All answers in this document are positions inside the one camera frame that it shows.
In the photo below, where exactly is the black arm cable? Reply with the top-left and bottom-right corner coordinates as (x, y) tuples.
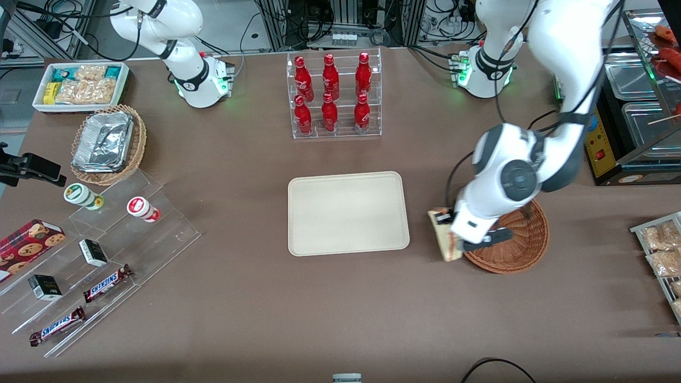
(444, 151), (475, 213)

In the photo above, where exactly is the round brown wicker basket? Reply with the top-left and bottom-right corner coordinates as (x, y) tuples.
(463, 199), (549, 274)

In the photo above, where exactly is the clear bag of crackers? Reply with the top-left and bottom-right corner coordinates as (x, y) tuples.
(56, 80), (119, 105)
(76, 65), (107, 83)

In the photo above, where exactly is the black floor cable loop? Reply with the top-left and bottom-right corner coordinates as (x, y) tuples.
(460, 358), (538, 383)

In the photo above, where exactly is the green lid yogurt cup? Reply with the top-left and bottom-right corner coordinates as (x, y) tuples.
(64, 183), (105, 211)

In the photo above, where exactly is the aluminium frame stand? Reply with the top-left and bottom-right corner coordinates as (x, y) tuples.
(259, 0), (426, 51)

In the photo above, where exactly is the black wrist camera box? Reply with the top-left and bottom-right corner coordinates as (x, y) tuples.
(461, 228), (514, 252)

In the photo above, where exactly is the black camera clamp mount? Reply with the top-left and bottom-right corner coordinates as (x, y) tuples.
(0, 143), (68, 188)

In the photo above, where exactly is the small black box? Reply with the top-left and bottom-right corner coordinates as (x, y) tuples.
(28, 274), (63, 302)
(79, 239), (109, 268)

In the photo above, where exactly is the cream plastic serving tray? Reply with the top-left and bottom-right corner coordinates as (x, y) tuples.
(288, 171), (410, 257)

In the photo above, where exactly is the triangle sandwich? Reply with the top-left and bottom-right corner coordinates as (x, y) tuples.
(428, 209), (463, 262)

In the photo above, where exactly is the black food warmer yellow panel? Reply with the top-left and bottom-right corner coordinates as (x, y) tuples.
(585, 8), (681, 187)

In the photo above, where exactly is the red lid yogurt cup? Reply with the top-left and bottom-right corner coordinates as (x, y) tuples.
(127, 196), (161, 223)

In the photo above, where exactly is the white snack box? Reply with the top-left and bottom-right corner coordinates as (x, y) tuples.
(32, 62), (130, 115)

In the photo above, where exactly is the red cookie box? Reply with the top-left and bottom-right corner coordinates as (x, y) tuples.
(0, 219), (67, 282)

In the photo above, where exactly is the brown snickers bar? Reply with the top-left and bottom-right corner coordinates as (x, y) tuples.
(83, 264), (134, 304)
(29, 306), (87, 347)

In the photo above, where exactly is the clear acrylic stepped display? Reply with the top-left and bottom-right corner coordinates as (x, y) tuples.
(0, 169), (202, 358)

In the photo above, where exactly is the stack of foil containers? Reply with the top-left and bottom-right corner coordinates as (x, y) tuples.
(72, 111), (134, 174)

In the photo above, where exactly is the red cola bottle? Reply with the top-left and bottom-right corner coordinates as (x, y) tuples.
(294, 55), (314, 103)
(354, 93), (371, 134)
(355, 52), (372, 99)
(321, 93), (339, 134)
(322, 53), (340, 101)
(294, 95), (313, 136)

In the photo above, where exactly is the light wicker basket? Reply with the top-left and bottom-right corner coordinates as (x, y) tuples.
(71, 104), (147, 187)

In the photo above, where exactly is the clear acrylic bottle rack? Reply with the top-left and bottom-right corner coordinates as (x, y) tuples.
(286, 48), (383, 140)

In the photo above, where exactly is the stainless steel pan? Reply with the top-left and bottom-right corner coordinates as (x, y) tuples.
(621, 101), (681, 160)
(605, 52), (663, 101)

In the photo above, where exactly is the tray of packaged pastries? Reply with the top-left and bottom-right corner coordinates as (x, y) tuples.
(630, 212), (681, 325)

